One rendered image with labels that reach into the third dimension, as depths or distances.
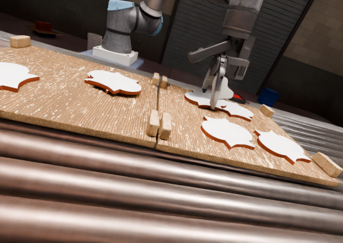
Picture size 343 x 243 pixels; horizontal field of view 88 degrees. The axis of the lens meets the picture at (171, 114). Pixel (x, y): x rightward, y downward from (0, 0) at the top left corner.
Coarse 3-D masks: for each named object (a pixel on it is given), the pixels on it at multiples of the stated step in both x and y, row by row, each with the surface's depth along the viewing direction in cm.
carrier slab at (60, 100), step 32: (32, 64) 42; (64, 64) 48; (96, 64) 56; (0, 96) 29; (32, 96) 31; (64, 96) 34; (96, 96) 38; (128, 96) 43; (64, 128) 28; (96, 128) 29; (128, 128) 32
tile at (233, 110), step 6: (228, 102) 60; (222, 108) 54; (228, 108) 55; (234, 108) 57; (240, 108) 59; (228, 114) 53; (234, 114) 52; (240, 114) 54; (246, 114) 55; (252, 114) 57
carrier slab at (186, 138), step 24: (168, 96) 51; (192, 120) 42; (240, 120) 52; (264, 120) 58; (168, 144) 31; (192, 144) 34; (216, 144) 36; (264, 168) 35; (288, 168) 37; (312, 168) 40
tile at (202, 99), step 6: (192, 90) 60; (186, 96) 53; (192, 96) 54; (198, 96) 55; (204, 96) 56; (210, 96) 57; (192, 102) 52; (198, 102) 51; (204, 102) 52; (222, 102) 55; (210, 108) 51; (216, 108) 51
